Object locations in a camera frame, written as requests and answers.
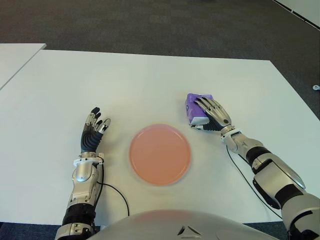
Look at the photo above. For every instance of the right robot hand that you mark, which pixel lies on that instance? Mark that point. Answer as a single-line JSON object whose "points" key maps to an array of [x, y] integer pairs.
{"points": [[218, 117]]}

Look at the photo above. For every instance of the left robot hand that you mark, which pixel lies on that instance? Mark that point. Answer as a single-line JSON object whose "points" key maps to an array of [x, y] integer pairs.
{"points": [[88, 141]]}

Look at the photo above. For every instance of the purple tissue paper pack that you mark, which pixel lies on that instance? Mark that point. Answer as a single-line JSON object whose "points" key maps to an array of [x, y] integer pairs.
{"points": [[196, 113]]}

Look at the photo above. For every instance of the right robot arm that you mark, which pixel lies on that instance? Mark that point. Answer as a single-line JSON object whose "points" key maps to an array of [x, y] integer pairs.
{"points": [[275, 180]]}

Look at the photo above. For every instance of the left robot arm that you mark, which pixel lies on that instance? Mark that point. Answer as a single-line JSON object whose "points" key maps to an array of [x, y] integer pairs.
{"points": [[81, 175]]}

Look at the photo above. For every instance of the pink round plate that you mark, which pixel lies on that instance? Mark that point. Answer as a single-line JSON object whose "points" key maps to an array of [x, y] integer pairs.
{"points": [[160, 155]]}

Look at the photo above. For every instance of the small white floor object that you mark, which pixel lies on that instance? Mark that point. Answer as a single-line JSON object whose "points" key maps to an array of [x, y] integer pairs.
{"points": [[316, 87]]}

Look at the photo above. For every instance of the white side table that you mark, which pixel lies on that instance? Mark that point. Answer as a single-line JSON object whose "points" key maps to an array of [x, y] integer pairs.
{"points": [[15, 60]]}

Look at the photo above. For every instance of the silver robot torso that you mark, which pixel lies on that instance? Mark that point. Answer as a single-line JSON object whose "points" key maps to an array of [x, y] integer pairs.
{"points": [[160, 225]]}

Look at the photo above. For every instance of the white slotted panel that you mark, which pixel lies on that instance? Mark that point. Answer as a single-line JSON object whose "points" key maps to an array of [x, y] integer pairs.
{"points": [[305, 10]]}

